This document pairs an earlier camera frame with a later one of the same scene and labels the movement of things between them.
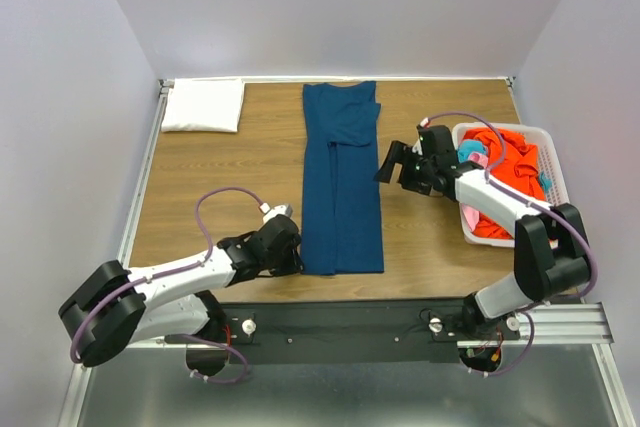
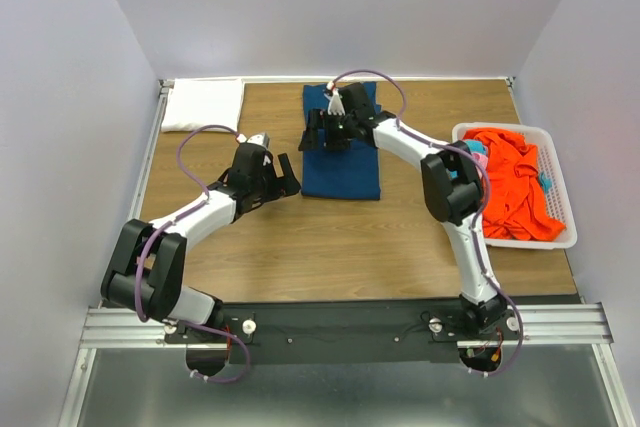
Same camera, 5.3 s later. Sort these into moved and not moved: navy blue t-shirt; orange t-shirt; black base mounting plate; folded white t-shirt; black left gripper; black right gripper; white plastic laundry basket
Moved: navy blue t-shirt; black left gripper; black right gripper
Not moved: folded white t-shirt; white plastic laundry basket; orange t-shirt; black base mounting plate
